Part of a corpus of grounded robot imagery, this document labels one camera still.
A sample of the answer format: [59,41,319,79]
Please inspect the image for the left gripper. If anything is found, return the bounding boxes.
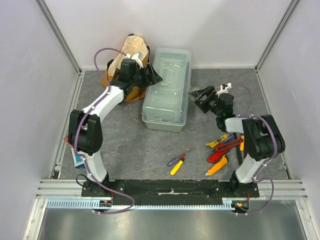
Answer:
[131,64,163,91]

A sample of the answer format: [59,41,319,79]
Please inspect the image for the green toolbox with clear lid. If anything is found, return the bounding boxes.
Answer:
[141,48,191,133]

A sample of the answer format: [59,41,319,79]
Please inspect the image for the black hammer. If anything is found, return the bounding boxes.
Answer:
[235,144,243,165]

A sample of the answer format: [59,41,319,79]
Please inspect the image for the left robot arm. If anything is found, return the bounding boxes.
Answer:
[68,58,158,197]

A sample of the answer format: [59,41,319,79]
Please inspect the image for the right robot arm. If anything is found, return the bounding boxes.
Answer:
[188,82,286,197]

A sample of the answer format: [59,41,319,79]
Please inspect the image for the orange tote bag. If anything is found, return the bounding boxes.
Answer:
[101,33,150,87]

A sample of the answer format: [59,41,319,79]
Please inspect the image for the yellow utility knife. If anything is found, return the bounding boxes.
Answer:
[205,134,228,149]

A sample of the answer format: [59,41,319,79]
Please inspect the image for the red utility knife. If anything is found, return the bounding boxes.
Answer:
[214,138,243,153]

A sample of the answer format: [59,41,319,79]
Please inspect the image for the orange utility knife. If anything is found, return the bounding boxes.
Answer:
[204,155,229,177]

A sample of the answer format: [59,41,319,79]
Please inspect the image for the blue red box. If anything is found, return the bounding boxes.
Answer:
[63,135,85,169]

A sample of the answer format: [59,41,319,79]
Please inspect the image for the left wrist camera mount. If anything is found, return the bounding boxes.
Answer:
[125,52,144,68]

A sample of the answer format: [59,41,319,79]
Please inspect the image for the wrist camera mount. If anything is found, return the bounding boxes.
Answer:
[125,52,144,68]
[216,83,232,96]

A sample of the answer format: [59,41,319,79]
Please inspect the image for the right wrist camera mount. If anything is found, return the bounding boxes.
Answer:
[216,83,232,96]

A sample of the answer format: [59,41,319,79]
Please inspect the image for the blue handled small screwdriver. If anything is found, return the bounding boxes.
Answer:
[224,134,235,143]

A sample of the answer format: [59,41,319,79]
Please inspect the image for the red handled pliers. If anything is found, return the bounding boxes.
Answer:
[207,150,229,164]

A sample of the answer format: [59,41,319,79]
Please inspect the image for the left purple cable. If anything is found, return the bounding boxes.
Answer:
[74,47,137,215]

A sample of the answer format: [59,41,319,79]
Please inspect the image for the orange handled chisel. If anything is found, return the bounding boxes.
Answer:
[239,134,245,151]

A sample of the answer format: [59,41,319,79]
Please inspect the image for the yellow handled screwdriver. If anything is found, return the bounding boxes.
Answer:
[170,160,184,176]

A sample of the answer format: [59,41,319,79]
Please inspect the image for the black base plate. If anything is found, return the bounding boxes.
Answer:
[81,178,261,200]

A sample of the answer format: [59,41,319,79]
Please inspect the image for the blue cable duct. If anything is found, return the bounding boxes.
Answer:
[46,199,235,211]

